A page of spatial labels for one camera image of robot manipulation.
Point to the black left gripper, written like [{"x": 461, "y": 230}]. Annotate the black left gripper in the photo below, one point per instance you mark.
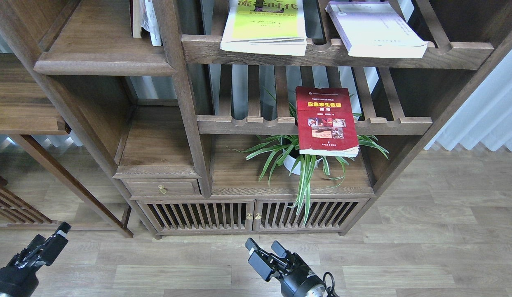
[{"x": 18, "y": 278}]

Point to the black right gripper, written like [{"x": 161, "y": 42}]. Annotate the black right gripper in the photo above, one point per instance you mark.
[{"x": 296, "y": 278}]

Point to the red paperback book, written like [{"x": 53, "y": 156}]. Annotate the red paperback book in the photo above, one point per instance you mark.
[{"x": 326, "y": 125}]

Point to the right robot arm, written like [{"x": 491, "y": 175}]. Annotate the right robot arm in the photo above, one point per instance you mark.
[{"x": 328, "y": 288}]

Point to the upright books on shelf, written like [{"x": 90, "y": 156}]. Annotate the upright books on shelf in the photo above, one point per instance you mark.
[{"x": 142, "y": 17}]

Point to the spider plant in white pot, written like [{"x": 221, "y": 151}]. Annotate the spider plant in white pot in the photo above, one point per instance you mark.
[{"x": 284, "y": 150}]

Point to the brass drawer knob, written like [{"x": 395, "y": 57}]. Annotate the brass drawer knob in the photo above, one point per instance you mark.
[{"x": 162, "y": 189}]

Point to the large dark wooden bookshelf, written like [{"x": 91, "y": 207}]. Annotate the large dark wooden bookshelf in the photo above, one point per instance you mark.
[{"x": 174, "y": 115}]

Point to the yellow-green paperback book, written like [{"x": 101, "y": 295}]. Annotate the yellow-green paperback book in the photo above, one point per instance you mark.
[{"x": 274, "y": 27}]

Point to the white lavender paperback book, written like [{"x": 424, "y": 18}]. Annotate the white lavender paperback book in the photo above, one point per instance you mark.
[{"x": 374, "y": 30}]

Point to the white curtain right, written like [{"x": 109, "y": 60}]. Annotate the white curtain right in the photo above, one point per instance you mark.
[{"x": 486, "y": 117}]

